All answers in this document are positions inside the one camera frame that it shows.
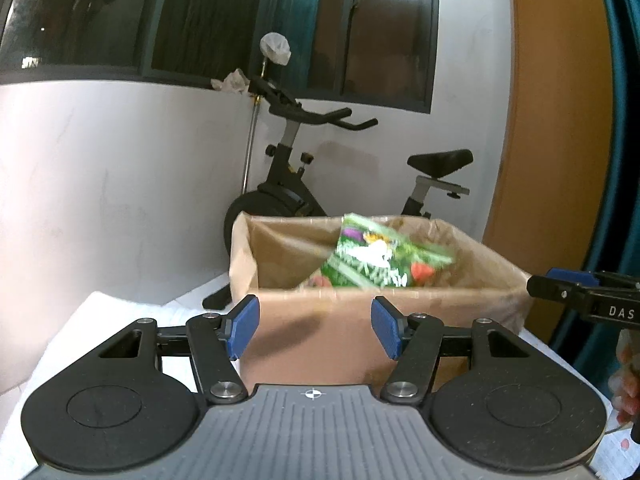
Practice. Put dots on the dark framed window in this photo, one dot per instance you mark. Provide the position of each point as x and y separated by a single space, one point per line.
200 15

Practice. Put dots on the wooden door panel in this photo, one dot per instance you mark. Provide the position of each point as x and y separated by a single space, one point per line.
550 135

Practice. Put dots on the green vegetable snack packet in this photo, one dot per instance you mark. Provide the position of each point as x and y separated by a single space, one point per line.
370 260

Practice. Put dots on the brown cardboard box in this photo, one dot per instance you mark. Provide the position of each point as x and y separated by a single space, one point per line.
310 325

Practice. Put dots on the clear plastic box liner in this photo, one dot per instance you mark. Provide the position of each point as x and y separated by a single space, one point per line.
285 250

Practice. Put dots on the metal pole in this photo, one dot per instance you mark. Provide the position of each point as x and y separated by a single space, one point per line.
250 140

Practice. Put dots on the black exercise bike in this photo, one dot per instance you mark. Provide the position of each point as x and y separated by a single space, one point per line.
285 195

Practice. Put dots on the person's right hand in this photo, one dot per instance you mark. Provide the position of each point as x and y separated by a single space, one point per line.
627 380

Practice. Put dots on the white plastic bag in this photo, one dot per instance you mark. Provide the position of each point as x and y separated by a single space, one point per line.
276 46

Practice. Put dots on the crumpled white paper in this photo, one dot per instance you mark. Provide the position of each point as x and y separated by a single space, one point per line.
232 81

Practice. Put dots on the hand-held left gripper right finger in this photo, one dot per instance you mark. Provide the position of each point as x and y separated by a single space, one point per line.
386 325

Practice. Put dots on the white foam board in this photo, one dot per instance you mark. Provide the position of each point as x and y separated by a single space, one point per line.
65 325

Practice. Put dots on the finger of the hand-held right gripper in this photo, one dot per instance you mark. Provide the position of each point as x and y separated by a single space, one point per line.
565 275

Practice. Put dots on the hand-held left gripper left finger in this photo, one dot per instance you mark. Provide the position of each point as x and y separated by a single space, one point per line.
245 325

